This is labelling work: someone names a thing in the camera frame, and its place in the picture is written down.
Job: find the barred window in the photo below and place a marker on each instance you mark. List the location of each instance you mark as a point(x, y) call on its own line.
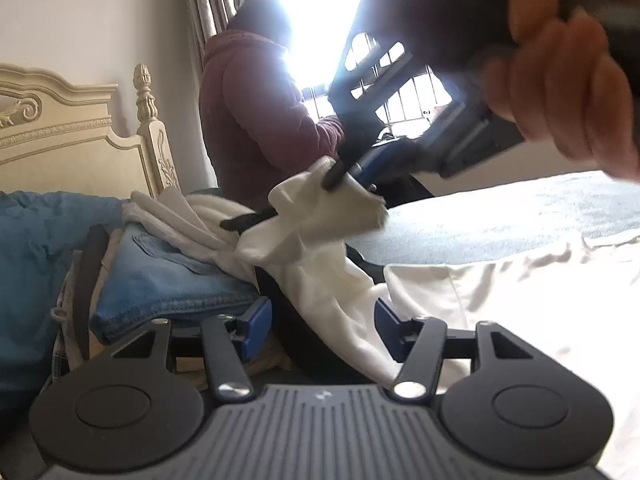
point(310, 35)

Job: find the pile of folded clothes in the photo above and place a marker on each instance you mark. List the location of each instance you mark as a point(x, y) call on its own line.
point(165, 215)

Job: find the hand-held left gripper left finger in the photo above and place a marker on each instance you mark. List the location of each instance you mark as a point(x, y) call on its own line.
point(257, 327)

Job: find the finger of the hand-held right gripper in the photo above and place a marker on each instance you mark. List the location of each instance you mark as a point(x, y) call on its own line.
point(340, 172)
point(380, 165)

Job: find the white hoodie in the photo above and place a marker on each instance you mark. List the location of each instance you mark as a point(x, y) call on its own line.
point(525, 310)

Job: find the person's right hand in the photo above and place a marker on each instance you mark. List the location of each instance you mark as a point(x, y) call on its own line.
point(575, 90)

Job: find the blue jeans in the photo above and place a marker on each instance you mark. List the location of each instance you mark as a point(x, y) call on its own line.
point(165, 290)

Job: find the cream carved headboard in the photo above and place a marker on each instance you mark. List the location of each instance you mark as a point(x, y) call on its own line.
point(65, 140)

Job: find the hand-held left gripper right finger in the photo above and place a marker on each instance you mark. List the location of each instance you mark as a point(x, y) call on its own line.
point(387, 322)

